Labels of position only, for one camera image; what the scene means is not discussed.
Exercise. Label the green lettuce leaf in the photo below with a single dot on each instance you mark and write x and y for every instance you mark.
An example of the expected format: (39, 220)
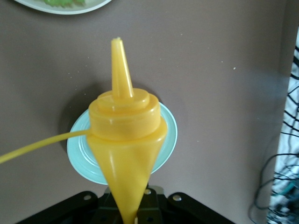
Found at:
(65, 2)

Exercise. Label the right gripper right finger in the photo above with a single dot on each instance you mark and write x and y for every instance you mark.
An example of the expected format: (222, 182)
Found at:
(182, 210)

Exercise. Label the beige plate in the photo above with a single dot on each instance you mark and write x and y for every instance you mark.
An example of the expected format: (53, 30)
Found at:
(63, 8)

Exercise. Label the yellow squeeze bottle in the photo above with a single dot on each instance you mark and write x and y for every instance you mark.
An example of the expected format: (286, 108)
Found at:
(126, 144)

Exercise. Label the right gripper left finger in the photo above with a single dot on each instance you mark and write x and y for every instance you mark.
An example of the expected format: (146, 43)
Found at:
(70, 210)

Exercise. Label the white side bench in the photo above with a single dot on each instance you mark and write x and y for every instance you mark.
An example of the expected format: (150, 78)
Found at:
(288, 140)

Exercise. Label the mint green plate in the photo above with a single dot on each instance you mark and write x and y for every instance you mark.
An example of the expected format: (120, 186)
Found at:
(169, 130)

